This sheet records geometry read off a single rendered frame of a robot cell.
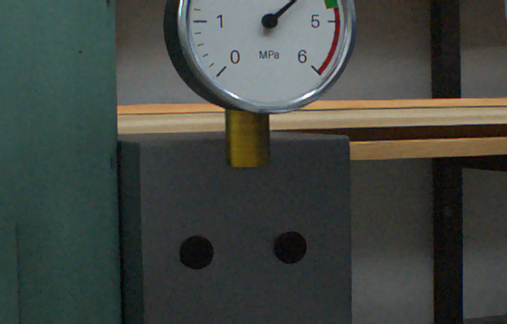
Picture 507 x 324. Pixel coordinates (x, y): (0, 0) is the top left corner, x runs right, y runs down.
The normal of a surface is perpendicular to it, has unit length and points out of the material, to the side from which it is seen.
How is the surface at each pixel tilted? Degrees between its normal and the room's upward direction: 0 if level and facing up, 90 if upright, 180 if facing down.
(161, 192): 90
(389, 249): 90
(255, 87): 90
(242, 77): 90
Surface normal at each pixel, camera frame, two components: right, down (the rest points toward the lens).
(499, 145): 0.35, 0.05
